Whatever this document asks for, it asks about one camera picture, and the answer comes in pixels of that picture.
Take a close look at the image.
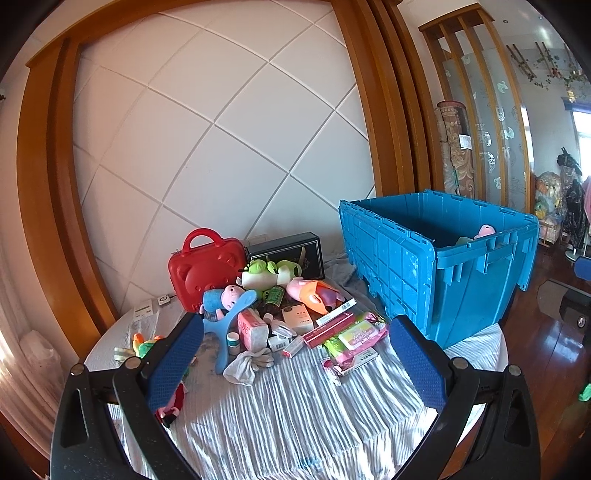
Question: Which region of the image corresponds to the colourful green orange plush toy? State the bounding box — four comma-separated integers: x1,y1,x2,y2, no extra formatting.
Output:
132,333,162,358

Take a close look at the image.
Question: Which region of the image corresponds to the blue plastic slingshot toy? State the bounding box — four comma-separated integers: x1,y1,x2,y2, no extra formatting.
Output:
202,290,257,375

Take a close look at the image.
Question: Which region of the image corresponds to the white crumpled cloth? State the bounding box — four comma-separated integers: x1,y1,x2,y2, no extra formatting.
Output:
222,348,274,387

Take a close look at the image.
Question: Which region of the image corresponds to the green pink wet wipes pack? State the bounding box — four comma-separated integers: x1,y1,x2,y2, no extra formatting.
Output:
322,312,389,377

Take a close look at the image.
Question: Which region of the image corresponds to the small white pill bottle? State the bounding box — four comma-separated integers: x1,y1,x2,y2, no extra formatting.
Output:
226,332,242,356

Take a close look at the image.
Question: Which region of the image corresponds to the pink pig plush blue body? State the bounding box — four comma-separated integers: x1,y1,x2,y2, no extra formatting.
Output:
199,285,245,321

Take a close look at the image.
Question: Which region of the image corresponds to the blue plastic storage crate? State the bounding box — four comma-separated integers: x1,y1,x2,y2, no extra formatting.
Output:
339,190,539,348

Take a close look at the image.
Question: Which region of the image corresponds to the pink tissue pack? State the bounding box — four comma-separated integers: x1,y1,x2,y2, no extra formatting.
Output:
238,308,269,352

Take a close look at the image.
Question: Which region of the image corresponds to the red bear toy suitcase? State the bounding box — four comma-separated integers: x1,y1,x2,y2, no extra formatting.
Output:
168,228,246,313

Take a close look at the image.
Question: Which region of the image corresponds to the red long medicine box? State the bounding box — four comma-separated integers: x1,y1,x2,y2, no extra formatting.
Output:
303,312,356,348

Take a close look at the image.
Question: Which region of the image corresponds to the green pink plush in crate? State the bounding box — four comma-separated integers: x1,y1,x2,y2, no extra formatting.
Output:
456,224,496,246

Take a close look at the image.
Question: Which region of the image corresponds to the small pink white box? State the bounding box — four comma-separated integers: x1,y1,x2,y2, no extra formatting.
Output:
281,336,305,358

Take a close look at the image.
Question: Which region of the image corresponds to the green dark glass bottle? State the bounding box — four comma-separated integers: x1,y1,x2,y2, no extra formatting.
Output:
262,285,286,318

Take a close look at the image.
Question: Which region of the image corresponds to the pink pig plush orange dress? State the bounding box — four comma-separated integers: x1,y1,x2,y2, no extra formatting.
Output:
286,277,346,315

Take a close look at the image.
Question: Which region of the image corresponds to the green frog plush toy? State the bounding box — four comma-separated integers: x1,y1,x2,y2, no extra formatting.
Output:
238,259,303,292

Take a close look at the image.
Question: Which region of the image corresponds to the white orange medicine box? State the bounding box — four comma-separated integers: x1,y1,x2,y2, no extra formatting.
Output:
281,304,315,335

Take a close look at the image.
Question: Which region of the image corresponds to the dark green gift box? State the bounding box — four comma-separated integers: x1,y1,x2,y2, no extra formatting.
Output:
245,232,325,280

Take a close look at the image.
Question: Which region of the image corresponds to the rolled patterned carpet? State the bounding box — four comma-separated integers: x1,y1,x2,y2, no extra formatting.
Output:
435,100,476,198

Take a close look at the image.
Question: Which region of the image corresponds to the wooden glass partition screen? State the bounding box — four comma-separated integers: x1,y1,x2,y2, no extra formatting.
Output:
419,2,534,213

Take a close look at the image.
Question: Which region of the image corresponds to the white charger with cable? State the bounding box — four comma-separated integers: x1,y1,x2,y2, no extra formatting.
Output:
157,294,175,307

